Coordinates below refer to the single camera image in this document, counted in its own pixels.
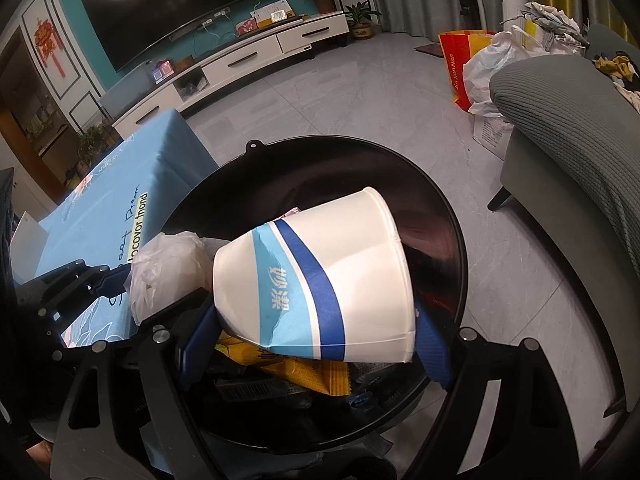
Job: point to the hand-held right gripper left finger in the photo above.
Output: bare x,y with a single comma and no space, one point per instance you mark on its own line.
200,345

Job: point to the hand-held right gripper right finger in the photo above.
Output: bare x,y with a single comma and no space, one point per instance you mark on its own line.
430,355

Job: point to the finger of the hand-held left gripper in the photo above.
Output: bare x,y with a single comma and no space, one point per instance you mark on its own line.
112,281

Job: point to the clear plastic bag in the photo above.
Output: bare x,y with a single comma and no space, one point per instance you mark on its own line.
165,270

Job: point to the yellow snack bag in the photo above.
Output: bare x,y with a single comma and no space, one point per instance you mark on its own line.
300,367

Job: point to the white blue paper cup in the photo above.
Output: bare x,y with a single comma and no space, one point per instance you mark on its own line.
350,270

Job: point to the black trash bin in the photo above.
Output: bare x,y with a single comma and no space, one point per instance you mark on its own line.
350,170

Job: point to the white storage box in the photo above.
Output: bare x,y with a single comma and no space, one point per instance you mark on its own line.
27,245

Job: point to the cluster of potted plants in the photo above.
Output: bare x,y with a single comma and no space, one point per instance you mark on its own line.
92,145

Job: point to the wooden shelf alcove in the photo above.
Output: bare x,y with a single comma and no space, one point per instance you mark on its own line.
35,120

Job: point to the small purple display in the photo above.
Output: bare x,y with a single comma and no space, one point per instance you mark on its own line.
162,71

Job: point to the white printed bag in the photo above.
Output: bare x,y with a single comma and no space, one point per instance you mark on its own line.
492,135

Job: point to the grey sofa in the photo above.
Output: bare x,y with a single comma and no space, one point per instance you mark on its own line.
575,160

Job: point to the white tv cabinet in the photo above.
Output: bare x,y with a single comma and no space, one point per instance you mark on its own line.
250,52

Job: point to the red shopping bag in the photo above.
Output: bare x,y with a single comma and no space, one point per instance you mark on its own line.
457,70

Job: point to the pink gift box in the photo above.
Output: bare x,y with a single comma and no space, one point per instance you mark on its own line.
245,27

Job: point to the large black television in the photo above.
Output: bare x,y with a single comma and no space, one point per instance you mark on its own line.
200,5

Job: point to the white plastic bag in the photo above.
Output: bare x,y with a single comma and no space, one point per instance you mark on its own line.
495,70

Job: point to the brown floor mat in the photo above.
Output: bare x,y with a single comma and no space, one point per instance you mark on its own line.
429,50

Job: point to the yellow white desk calendar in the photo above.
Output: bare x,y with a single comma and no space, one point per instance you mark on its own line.
272,10

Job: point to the small potted plant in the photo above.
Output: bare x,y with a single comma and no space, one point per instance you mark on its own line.
361,22

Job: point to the yellow black clothes pile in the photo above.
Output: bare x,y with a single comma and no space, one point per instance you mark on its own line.
620,72

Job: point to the crumpled grey white cloth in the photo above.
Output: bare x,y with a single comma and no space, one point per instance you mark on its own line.
552,27

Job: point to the red wall knot ornament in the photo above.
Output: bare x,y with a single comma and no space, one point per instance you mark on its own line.
50,47

